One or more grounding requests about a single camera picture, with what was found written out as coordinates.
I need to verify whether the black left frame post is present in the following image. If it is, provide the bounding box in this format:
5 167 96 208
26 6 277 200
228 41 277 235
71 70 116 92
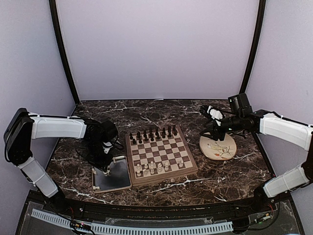
48 0 80 105

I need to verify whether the white chess pawn piece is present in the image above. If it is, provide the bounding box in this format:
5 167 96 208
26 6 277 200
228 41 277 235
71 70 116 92
150 161 155 175

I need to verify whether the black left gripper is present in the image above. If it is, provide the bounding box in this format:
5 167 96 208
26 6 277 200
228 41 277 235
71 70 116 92
85 140 113 172

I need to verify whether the white chess queen piece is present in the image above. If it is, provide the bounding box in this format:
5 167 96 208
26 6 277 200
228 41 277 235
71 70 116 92
157 163 163 173

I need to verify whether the black front rail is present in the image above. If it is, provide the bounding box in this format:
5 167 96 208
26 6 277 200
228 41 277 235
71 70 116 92
24 189 291 221

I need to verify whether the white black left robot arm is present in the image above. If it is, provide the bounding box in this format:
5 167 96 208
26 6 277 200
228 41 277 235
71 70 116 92
3 108 118 213

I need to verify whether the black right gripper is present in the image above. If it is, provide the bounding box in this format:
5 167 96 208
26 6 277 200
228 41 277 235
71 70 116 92
200 114 243 141

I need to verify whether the round bird pattern plate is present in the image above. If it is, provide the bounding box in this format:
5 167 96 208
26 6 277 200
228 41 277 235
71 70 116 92
199 134 237 161

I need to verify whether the white chess king piece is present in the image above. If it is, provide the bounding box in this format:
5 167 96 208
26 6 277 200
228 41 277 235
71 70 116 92
164 162 170 172

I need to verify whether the metal tray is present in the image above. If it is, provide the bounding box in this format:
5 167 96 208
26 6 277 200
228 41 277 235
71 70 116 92
91 154 133 194

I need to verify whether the white perforated cable duct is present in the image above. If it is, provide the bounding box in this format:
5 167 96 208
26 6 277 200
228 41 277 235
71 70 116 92
31 209 233 235

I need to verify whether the black frame post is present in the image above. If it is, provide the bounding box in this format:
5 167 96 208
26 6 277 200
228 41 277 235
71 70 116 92
239 0 266 94
48 0 80 105

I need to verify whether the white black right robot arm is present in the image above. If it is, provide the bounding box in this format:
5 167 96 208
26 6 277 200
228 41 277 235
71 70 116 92
200 93 313 212

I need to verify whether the dark chess pieces row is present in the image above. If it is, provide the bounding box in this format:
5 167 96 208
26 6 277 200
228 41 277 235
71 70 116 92
127 125 182 145

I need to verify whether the black right frame post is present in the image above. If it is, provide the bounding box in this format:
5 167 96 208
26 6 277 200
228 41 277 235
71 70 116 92
239 0 266 94

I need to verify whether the wooden chess board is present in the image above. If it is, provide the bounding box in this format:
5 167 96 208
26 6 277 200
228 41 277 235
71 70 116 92
125 125 198 187

